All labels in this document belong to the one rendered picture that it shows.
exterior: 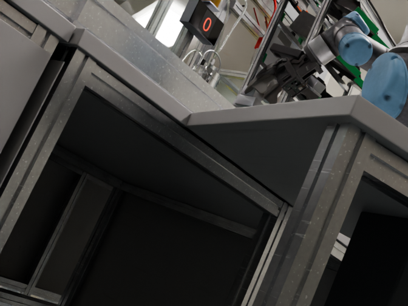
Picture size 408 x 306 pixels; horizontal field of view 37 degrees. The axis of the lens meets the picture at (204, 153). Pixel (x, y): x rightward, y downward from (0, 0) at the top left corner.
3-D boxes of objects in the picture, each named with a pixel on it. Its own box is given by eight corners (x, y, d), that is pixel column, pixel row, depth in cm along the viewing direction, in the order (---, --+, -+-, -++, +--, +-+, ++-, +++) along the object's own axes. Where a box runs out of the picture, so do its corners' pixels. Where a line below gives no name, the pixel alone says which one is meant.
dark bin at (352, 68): (356, 78, 194) (372, 60, 193) (334, 57, 186) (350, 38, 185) (310, 47, 216) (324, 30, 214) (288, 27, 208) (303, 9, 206)
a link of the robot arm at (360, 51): (391, 53, 148) (380, 39, 158) (354, 31, 145) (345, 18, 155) (372, 79, 151) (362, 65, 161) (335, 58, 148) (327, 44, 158)
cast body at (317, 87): (316, 103, 195) (330, 86, 194) (308, 96, 193) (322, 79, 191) (302, 92, 202) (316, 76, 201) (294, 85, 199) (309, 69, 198)
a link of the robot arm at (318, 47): (316, 29, 163) (328, 45, 169) (302, 39, 164) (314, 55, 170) (328, 47, 158) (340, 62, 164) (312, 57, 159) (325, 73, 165)
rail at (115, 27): (300, 208, 168) (314, 172, 170) (69, 34, 102) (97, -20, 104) (283, 203, 171) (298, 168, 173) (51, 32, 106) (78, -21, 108)
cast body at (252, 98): (259, 113, 170) (269, 91, 171) (251, 106, 167) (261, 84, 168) (237, 108, 175) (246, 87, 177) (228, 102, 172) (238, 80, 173)
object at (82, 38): (391, 279, 204) (394, 271, 205) (76, 44, 94) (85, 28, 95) (123, 182, 297) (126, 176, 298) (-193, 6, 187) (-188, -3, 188)
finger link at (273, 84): (259, 113, 171) (282, 91, 166) (252, 98, 174) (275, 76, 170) (266, 116, 173) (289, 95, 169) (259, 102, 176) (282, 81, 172)
